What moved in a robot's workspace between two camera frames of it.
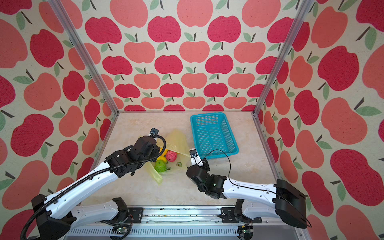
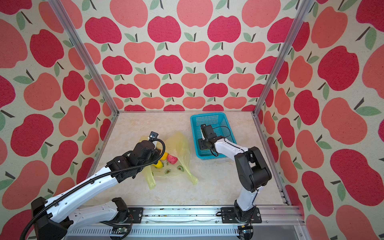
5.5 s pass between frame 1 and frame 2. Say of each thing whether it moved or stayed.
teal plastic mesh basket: stayed
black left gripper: stayed
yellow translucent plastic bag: moved
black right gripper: moved
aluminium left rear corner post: stayed
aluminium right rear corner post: stayed
